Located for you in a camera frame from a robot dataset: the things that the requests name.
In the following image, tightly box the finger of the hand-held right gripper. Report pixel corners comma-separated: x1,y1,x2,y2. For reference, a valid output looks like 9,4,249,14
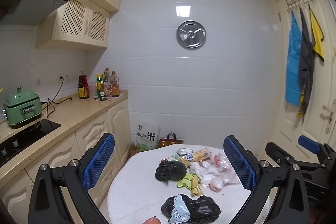
298,135,327,159
265,142,302,169

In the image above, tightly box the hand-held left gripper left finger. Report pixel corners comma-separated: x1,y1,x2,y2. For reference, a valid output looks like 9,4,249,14
28,133,116,224

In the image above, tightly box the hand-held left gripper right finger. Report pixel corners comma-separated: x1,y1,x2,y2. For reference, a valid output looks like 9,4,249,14
223,135,310,224

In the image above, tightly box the pink filled plastic bag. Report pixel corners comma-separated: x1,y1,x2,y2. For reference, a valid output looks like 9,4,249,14
222,170,238,185
210,177,223,191

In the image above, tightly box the plastic bag with red print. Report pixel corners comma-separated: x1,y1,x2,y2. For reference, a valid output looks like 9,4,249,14
212,154,231,172

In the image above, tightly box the cream door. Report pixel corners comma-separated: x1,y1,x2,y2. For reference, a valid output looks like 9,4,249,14
270,0,336,159

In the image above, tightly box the cream base cabinet with counter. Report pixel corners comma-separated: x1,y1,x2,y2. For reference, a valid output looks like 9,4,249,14
0,90,132,224

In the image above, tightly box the cardboard box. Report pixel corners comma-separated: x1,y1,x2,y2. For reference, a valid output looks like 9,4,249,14
129,143,143,159

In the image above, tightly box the yellow packet with blue label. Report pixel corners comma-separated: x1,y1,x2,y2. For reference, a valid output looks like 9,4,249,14
181,148,213,165

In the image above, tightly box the round table with white cloth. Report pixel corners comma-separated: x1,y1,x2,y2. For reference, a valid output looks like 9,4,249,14
107,144,271,224

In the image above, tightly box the olive yellow wrapper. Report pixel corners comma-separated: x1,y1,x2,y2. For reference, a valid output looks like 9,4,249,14
189,176,204,197

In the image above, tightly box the white rice bag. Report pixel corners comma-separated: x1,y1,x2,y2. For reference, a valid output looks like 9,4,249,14
136,122,160,153

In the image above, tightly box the green and white packet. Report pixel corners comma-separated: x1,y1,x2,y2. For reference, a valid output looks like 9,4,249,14
175,147,195,157

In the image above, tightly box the green snack wrapper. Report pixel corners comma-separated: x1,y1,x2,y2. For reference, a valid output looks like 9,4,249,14
176,174,193,187

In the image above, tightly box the large black plastic bag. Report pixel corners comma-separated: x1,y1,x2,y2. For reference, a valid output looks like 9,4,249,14
161,194,222,224

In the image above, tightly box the black cooktop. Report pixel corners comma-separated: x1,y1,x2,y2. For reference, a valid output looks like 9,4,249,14
0,119,61,168

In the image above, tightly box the small black plastic bag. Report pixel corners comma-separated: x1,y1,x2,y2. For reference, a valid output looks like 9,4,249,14
155,160,187,182

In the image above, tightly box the dark soy sauce bottle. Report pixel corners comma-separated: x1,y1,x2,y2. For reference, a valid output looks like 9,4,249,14
78,70,90,100

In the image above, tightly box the green bottle with yellow cap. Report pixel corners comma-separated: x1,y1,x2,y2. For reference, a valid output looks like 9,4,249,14
96,73,105,98

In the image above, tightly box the clear bottle with red label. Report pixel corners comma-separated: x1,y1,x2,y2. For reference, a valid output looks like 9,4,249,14
103,67,113,98

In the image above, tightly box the blue plastic apron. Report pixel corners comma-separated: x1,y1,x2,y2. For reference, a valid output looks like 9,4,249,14
285,11,303,106

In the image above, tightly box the light blue plastic bag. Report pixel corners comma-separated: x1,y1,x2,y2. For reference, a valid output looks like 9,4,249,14
168,194,191,224

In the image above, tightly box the grey apron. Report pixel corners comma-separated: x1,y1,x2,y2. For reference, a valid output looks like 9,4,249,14
297,7,315,123

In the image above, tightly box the green electric cooker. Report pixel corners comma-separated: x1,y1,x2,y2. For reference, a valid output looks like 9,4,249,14
3,86,42,128

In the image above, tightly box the yellow cloth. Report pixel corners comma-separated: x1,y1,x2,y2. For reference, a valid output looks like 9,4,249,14
310,9,325,62

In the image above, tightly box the metal door hook rack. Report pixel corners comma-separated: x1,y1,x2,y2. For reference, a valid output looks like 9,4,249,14
285,0,314,13

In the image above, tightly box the cream lattice door cabinet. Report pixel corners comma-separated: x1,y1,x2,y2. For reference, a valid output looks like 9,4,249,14
35,0,111,51

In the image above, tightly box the cream door handle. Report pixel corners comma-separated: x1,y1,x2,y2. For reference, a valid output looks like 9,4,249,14
322,99,336,134

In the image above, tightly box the black power cable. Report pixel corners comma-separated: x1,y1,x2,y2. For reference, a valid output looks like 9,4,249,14
39,77,73,118

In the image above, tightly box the yellow bag with black handles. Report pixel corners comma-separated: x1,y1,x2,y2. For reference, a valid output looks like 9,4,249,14
157,133,184,148

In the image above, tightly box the round steel wall cover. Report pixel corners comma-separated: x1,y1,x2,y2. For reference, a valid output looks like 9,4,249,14
176,20,207,51

